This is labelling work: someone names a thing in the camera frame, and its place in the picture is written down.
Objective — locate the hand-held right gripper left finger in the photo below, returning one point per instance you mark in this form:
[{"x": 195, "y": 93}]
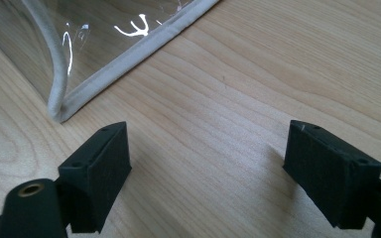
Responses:
[{"x": 96, "y": 178}]

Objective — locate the clear plastic bag white trim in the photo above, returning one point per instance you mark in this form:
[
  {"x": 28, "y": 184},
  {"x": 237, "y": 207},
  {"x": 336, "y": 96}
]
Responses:
[{"x": 129, "y": 59}]

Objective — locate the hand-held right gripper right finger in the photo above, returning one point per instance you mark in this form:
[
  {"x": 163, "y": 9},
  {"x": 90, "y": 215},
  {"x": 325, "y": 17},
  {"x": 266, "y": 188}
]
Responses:
[{"x": 330, "y": 178}]

